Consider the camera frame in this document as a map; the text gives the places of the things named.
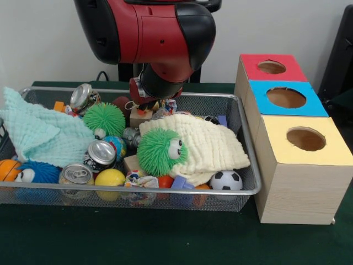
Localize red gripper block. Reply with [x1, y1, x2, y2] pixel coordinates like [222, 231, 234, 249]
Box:
[129, 77, 152, 112]

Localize yellow rubber duck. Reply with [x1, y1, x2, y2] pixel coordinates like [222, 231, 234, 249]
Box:
[137, 99, 161, 115]

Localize cream waffle cloth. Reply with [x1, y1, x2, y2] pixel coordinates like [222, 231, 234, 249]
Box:
[138, 113, 251, 186]

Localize shallow silver mesh bin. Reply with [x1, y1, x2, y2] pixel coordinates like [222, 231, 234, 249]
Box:
[0, 86, 262, 213]

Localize wooden box with three holes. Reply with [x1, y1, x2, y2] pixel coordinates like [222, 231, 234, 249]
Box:
[233, 54, 353, 225]

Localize green puffer ball, big eyes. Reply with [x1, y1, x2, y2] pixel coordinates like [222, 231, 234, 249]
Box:
[136, 128, 189, 177]

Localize crushed black white can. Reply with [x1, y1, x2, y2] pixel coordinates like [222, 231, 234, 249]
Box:
[83, 140, 117, 172]

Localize yellow foam ball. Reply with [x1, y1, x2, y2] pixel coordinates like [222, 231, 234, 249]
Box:
[94, 168, 126, 201]

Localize crushed pale can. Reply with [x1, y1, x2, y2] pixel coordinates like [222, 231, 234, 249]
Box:
[58, 163, 94, 185]

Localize mint green waffle cloth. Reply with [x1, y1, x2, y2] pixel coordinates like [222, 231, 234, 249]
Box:
[0, 87, 96, 168]

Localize small soccer ball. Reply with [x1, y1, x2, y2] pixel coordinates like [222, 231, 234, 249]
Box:
[209, 170, 243, 201]

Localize blue puffer ball with eyes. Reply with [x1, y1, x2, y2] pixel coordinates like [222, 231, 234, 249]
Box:
[15, 160, 61, 184]

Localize dark green table cloth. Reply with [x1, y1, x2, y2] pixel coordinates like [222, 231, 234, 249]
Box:
[0, 80, 353, 265]

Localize orange basketball toy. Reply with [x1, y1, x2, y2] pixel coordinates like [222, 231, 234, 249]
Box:
[0, 159, 23, 182]

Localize side table with green cloth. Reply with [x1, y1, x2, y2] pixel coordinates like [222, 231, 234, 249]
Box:
[327, 89, 353, 130]

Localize black upright panel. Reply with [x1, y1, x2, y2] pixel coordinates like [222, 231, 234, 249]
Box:
[317, 4, 353, 97]

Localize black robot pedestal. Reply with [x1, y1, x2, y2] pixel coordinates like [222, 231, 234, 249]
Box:
[117, 0, 223, 83]

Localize black looped cable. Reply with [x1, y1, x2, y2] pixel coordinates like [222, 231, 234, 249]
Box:
[96, 71, 120, 82]

